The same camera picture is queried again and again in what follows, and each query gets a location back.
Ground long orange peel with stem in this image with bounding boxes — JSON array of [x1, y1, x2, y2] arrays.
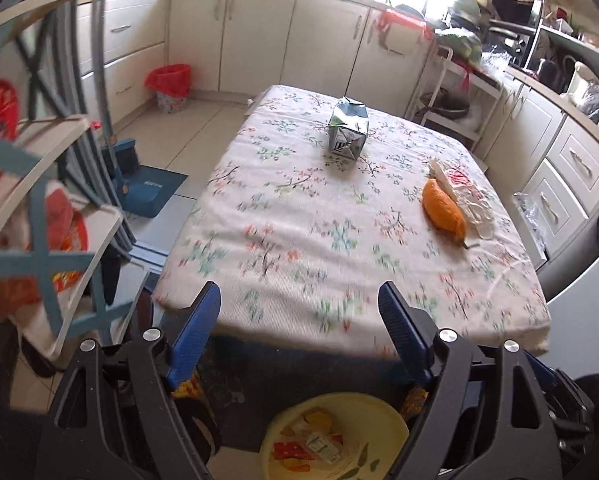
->
[[422, 178, 469, 248]]

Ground large orange peel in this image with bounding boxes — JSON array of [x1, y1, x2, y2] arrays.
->
[[303, 408, 333, 434]]

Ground white kitchen base cabinets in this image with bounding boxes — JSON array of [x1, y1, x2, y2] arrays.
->
[[101, 0, 599, 260]]

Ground white rolling kitchen cart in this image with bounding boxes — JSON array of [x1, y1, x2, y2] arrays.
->
[[405, 46, 503, 151]]

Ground red lined trash bin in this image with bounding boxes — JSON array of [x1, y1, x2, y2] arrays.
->
[[144, 64, 191, 115]]

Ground white plastic bag red print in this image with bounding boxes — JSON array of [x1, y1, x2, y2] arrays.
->
[[429, 159, 495, 240]]

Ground yellow plastic basin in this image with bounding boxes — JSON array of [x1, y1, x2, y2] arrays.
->
[[260, 392, 409, 479]]

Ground blue dustpan with brush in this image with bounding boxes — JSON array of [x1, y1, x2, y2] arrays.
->
[[101, 139, 187, 218]]

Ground clear plastic package green label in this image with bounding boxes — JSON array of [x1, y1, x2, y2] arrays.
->
[[306, 431, 343, 465]]

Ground red snack wrapper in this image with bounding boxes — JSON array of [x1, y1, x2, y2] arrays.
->
[[274, 441, 317, 460]]

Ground beige blue shoe rack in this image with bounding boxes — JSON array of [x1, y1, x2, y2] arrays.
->
[[0, 0, 151, 361]]

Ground floral tablecloth table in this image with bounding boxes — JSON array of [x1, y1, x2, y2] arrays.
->
[[153, 84, 551, 359]]

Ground red bag on cabinet door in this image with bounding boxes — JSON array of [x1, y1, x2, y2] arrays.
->
[[377, 9, 434, 55]]

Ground white electric kettle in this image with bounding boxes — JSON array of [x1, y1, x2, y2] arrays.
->
[[562, 61, 599, 110]]

